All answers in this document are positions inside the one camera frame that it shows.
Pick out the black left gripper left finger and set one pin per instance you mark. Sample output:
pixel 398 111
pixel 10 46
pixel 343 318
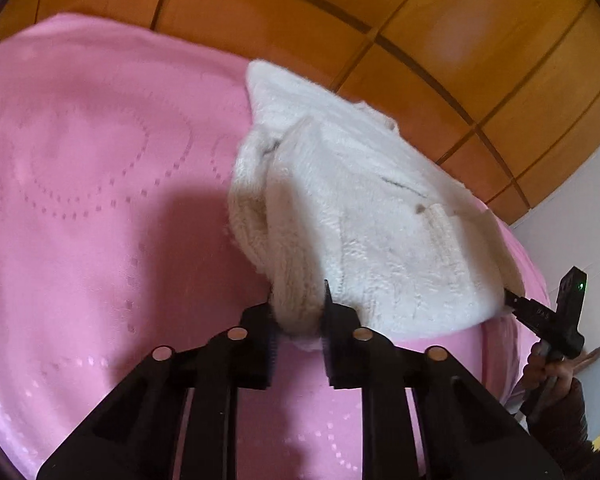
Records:
pixel 175 415

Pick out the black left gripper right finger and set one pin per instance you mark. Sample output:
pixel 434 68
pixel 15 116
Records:
pixel 424 416

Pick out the finger of the black right gripper seen sideways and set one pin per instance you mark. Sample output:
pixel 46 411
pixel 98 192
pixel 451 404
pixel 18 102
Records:
pixel 513 301

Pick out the white knitted sweater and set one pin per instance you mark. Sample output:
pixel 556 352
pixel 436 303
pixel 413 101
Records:
pixel 331 204

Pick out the dark right sleeve forearm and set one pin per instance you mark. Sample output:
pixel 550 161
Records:
pixel 562 430

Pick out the person's right hand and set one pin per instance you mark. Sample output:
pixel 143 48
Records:
pixel 538 370

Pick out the wooden wardrobe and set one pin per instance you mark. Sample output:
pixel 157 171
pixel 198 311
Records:
pixel 502 94

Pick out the pink bedspread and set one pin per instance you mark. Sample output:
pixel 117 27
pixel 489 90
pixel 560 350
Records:
pixel 117 151

